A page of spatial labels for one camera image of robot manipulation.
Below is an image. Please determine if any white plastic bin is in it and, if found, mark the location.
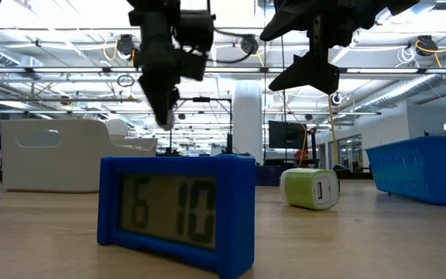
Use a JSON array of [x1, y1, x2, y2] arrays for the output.
[[0, 119, 159, 194]]

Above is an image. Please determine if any yellow cable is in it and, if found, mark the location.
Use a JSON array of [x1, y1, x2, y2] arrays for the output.
[[326, 95, 340, 168]]

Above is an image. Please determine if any blue plastic basket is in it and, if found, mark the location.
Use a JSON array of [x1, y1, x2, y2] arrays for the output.
[[365, 135, 446, 206]]

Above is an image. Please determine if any blue square block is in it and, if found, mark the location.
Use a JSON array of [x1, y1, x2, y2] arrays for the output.
[[255, 165, 282, 188]]

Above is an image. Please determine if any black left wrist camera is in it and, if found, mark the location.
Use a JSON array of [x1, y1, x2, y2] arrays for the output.
[[180, 49, 210, 83]]

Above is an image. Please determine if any green white USB charger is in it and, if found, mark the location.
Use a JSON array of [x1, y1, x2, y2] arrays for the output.
[[280, 167, 341, 212]]

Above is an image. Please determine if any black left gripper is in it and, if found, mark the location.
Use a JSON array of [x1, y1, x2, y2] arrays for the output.
[[126, 0, 216, 131]]

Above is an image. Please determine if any blue digital clock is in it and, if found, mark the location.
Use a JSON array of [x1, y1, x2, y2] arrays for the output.
[[96, 153, 256, 279]]

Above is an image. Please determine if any white building column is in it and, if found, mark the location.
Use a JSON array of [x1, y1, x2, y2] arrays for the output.
[[232, 80, 263, 164]]

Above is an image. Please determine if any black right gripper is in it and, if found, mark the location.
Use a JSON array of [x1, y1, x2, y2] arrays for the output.
[[259, 0, 421, 96]]

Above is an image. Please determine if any black rig frame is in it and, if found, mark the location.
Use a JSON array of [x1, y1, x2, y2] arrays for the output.
[[167, 96, 235, 156]]

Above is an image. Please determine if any black monitor screen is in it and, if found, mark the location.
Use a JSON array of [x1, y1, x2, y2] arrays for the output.
[[268, 120, 308, 150]]

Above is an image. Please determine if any long ceiling light bar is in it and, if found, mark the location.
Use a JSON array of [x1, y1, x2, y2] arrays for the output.
[[0, 66, 446, 76], [0, 96, 142, 104]]

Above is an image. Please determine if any black cable with coil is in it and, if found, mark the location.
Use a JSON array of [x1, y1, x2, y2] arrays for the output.
[[280, 36, 288, 158]]

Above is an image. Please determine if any thin black hanging cable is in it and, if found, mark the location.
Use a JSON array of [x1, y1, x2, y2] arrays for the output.
[[262, 0, 268, 158]]

